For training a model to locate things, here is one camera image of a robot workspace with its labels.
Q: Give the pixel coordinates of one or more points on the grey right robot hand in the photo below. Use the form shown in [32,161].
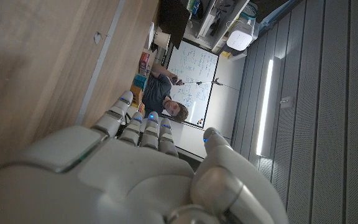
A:
[120,180]

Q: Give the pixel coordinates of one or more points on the wooden block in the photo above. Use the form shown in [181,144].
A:
[136,94]

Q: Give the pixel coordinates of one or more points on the seated person in dark shirt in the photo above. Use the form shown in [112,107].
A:
[155,91]

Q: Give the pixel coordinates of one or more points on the blue cube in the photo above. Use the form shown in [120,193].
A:
[140,81]

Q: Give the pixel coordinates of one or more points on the red patterned box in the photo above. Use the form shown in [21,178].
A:
[144,62]

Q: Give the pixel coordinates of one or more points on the metal grabber tool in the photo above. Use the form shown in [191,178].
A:
[204,82]

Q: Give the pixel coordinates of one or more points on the ceiling light strip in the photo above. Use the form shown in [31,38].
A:
[264,109]

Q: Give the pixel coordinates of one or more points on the white appliance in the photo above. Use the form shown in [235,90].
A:
[239,39]

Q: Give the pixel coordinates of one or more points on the white shelf cabinet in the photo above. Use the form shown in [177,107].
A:
[211,18]

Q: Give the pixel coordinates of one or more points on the whiteboard with black frame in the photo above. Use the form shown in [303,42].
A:
[197,62]

